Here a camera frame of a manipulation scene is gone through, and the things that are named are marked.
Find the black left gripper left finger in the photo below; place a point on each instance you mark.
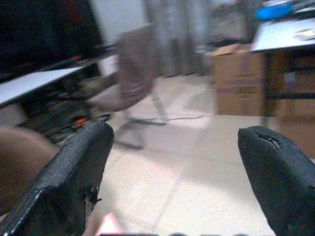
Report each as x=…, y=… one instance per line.
x=71, y=172

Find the blue bowl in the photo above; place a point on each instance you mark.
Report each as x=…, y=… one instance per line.
x=273, y=11

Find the brown folding chair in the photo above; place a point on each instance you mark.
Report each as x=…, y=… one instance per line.
x=133, y=76

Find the black monitor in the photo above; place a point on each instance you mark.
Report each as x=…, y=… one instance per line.
x=44, y=32

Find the white top desk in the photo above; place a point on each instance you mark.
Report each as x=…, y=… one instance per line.
x=290, y=34

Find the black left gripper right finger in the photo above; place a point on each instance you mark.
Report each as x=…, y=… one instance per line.
x=278, y=172

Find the white top table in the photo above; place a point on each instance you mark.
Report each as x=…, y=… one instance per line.
x=32, y=83

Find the brown cardboard box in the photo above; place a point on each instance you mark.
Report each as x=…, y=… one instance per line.
x=237, y=81

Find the brown sofa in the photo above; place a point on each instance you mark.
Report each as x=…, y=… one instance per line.
x=21, y=159

